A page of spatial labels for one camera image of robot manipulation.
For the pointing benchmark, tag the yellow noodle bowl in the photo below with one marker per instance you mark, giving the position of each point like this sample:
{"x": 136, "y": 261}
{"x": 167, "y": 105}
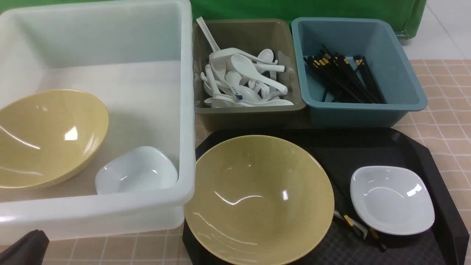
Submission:
{"x": 259, "y": 200}

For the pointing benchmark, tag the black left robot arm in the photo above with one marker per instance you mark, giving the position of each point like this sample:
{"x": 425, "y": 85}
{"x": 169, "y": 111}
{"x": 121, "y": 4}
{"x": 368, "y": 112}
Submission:
{"x": 28, "y": 250}

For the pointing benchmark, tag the yellow bowl in tub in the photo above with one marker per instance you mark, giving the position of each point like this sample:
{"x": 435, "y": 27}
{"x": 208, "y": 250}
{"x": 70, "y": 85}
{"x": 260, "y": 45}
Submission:
{"x": 49, "y": 137}

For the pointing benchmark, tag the white spoon with blue logo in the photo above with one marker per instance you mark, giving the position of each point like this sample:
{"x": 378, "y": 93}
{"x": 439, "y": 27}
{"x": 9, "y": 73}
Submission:
{"x": 226, "y": 93}

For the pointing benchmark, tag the white soup spoon top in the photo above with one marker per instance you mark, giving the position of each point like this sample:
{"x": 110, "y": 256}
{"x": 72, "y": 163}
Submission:
{"x": 246, "y": 68}

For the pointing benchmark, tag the white soup spoon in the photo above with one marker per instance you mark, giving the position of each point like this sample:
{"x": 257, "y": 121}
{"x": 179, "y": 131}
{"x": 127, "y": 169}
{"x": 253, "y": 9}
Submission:
{"x": 266, "y": 62}
{"x": 246, "y": 68}

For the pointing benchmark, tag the long white ladle spoon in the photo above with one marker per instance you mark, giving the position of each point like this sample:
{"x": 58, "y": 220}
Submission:
{"x": 217, "y": 52}

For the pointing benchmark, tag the white soup spoon right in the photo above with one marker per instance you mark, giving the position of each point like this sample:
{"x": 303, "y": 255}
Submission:
{"x": 266, "y": 62}

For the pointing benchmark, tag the brown plastic bin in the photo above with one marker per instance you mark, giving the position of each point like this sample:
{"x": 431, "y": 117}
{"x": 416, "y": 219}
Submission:
{"x": 251, "y": 36}

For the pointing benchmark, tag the white dish in tub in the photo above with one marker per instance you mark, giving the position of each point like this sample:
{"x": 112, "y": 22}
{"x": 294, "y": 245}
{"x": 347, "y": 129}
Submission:
{"x": 142, "y": 169}

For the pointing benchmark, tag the black serving tray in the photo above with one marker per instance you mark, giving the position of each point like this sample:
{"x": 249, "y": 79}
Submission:
{"x": 346, "y": 150}

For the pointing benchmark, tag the bundle of black chopsticks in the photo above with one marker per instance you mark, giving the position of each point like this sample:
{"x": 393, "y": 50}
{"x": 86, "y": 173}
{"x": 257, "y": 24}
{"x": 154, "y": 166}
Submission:
{"x": 345, "y": 81}

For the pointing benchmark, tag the large white plastic tub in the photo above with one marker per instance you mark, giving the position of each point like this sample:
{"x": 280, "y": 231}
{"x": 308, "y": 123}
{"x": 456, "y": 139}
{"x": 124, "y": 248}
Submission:
{"x": 136, "y": 57}

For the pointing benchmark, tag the blue plastic bin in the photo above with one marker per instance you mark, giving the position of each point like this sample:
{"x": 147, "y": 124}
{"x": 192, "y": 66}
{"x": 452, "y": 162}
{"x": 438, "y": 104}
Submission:
{"x": 374, "y": 39}

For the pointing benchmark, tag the black chopstick on tray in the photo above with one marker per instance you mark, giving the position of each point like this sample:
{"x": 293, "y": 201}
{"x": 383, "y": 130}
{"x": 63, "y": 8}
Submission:
{"x": 341, "y": 203}
{"x": 361, "y": 231}

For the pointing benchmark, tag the white dish on tray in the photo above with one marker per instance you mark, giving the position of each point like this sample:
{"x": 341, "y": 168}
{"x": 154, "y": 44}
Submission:
{"x": 392, "y": 200}

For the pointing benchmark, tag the green backdrop cloth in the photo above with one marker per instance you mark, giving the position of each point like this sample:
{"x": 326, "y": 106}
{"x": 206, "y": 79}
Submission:
{"x": 404, "y": 16}

